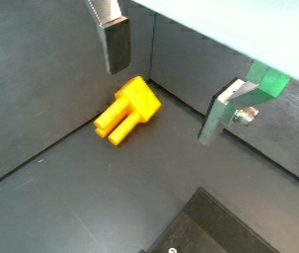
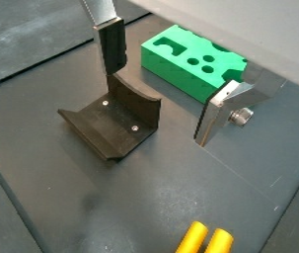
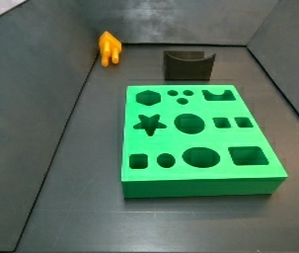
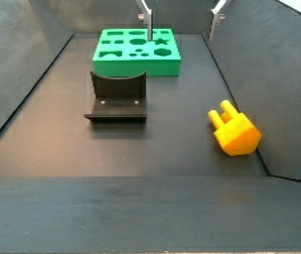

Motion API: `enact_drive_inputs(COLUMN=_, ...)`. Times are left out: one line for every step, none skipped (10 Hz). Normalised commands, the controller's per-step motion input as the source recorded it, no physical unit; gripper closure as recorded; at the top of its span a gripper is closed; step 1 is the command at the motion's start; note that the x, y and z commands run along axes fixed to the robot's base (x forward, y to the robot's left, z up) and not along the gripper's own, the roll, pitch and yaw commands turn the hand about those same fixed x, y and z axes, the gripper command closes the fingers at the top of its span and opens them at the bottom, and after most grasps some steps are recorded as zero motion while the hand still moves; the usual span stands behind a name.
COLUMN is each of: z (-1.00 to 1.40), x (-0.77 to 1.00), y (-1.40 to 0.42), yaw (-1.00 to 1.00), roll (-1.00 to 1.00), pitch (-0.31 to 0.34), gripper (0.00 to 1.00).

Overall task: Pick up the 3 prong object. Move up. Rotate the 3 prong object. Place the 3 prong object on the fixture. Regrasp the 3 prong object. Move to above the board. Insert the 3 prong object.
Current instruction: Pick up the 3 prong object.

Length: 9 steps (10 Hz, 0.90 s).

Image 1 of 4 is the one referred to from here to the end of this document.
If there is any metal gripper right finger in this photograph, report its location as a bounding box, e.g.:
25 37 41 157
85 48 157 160
198 60 292 145

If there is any black curved fixture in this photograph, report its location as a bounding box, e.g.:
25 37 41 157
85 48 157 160
140 187 280 253

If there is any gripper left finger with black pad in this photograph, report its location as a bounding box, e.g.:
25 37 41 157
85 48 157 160
85 0 133 76

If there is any yellow three prong object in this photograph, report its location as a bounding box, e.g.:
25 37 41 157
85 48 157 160
94 76 162 145

